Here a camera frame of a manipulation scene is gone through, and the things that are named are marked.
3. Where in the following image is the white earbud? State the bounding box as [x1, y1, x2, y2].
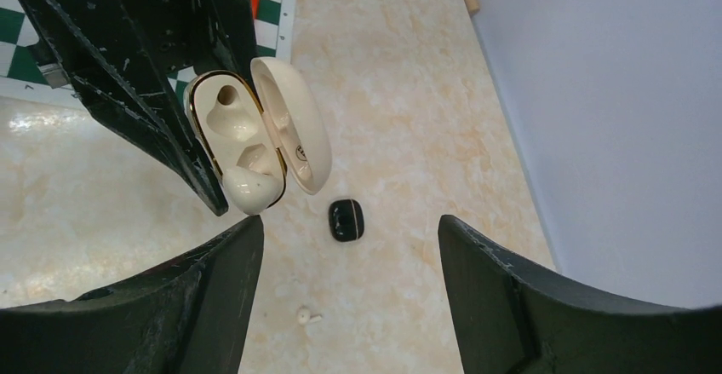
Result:
[222, 166, 284, 216]
[296, 306, 323, 325]

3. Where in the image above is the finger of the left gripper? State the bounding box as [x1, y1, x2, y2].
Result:
[200, 0, 258, 85]
[19, 0, 229, 216]

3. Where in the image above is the black earbud charging case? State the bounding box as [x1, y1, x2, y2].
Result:
[328, 199, 365, 243]

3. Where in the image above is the red toy block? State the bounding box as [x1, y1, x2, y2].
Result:
[250, 0, 260, 20]

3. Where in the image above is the white earbud charging case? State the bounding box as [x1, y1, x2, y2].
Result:
[183, 57, 332, 208]

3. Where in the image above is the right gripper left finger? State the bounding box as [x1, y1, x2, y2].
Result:
[1, 216, 264, 373]

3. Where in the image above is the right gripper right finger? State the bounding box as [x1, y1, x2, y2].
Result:
[438, 215, 721, 373]

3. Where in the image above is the green white chessboard mat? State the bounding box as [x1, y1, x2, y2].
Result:
[1, 0, 295, 110]

